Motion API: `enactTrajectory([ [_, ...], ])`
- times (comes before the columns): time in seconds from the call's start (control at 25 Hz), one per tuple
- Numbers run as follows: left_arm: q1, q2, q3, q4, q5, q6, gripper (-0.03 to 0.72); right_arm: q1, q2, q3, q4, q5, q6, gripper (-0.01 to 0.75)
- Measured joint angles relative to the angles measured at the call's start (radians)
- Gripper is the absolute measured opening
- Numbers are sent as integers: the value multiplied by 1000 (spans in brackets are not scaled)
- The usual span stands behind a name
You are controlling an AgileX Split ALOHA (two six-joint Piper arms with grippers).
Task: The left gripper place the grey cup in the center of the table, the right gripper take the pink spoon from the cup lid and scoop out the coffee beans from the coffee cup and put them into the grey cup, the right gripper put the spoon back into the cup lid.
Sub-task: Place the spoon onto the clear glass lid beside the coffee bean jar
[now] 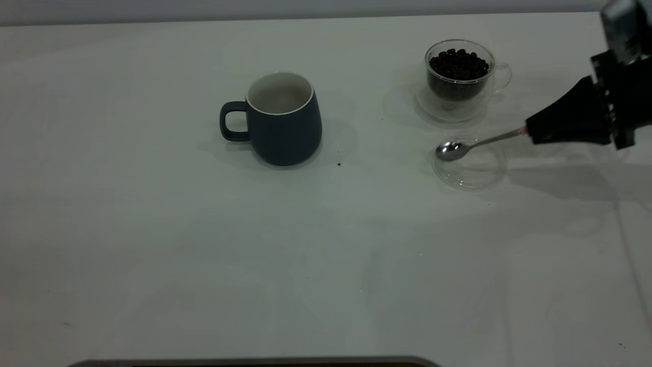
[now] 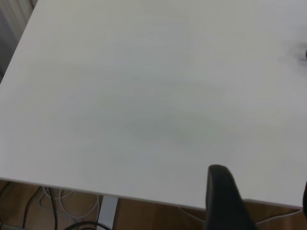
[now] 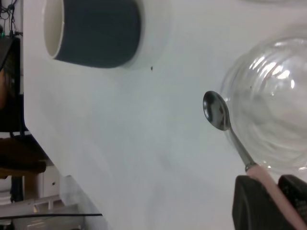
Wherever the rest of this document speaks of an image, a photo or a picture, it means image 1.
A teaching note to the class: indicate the clear glass saucer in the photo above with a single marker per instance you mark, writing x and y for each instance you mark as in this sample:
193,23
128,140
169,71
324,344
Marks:
473,176

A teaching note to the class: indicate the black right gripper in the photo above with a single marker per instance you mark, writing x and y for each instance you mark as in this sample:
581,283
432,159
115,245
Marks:
631,97

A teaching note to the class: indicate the dark grey ceramic mug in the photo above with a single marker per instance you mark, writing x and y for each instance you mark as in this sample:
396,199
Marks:
285,137

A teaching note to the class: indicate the roasted coffee beans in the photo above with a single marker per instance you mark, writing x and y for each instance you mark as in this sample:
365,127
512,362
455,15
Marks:
458,69

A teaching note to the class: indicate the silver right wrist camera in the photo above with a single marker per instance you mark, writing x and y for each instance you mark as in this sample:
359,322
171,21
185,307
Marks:
625,25

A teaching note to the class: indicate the clear glass cup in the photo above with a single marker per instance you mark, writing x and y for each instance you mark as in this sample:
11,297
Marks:
453,109

